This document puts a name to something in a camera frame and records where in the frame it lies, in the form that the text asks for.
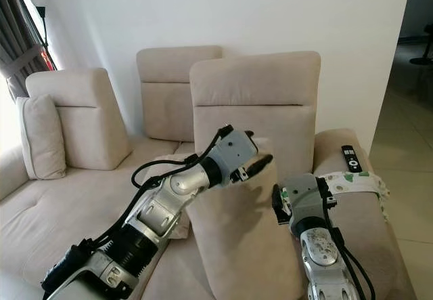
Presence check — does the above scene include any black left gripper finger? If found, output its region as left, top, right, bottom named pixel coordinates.
left=245, top=154, right=274, bottom=179

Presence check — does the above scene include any large beige pillow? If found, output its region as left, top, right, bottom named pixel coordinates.
left=149, top=136, right=309, bottom=300

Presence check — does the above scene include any beige sofa backrest cushion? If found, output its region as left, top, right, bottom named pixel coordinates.
left=136, top=45, right=223, bottom=143
left=189, top=51, right=322, bottom=186
left=25, top=68, right=133, bottom=172

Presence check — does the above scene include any small beige pillow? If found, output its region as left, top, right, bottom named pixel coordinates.
left=16, top=95, right=68, bottom=181

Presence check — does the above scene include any beige fabric sofa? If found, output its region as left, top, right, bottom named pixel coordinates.
left=0, top=45, right=417, bottom=300

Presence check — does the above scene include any black floor lamp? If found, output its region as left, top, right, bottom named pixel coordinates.
left=36, top=5, right=51, bottom=70

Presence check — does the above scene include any white green patterned cloth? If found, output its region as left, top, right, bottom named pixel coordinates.
left=318, top=169, right=391, bottom=221

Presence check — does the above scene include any black remote control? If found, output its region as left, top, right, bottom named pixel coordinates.
left=341, top=145, right=363, bottom=173

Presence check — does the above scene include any black standing fan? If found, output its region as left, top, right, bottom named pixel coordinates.
left=409, top=36, right=433, bottom=67

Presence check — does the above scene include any grey window curtain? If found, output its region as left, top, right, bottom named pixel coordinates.
left=0, top=0, right=58, bottom=101

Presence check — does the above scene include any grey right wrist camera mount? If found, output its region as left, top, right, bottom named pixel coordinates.
left=284, top=173, right=332, bottom=223

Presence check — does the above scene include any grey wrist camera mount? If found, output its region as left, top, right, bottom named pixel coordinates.
left=215, top=129, right=259, bottom=182
left=284, top=173, right=332, bottom=223

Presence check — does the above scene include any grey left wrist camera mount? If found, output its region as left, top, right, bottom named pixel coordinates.
left=215, top=129, right=259, bottom=182

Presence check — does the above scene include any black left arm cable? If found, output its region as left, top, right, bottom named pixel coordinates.
left=95, top=125, right=234, bottom=247

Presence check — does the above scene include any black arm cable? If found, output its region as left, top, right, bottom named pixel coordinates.
left=323, top=176, right=376, bottom=300
left=95, top=125, right=234, bottom=247

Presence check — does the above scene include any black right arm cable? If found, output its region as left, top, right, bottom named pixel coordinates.
left=323, top=176, right=376, bottom=300

